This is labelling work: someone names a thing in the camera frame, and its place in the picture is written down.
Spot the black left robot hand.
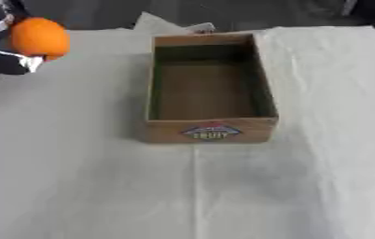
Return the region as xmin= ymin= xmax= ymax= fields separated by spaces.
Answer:
xmin=0 ymin=0 xmax=48 ymax=76

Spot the orange toy fruit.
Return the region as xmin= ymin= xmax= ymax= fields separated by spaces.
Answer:
xmin=7 ymin=17 xmax=72 ymax=62

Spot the tan cardboard box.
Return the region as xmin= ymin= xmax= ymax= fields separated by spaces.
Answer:
xmin=138 ymin=31 xmax=281 ymax=145

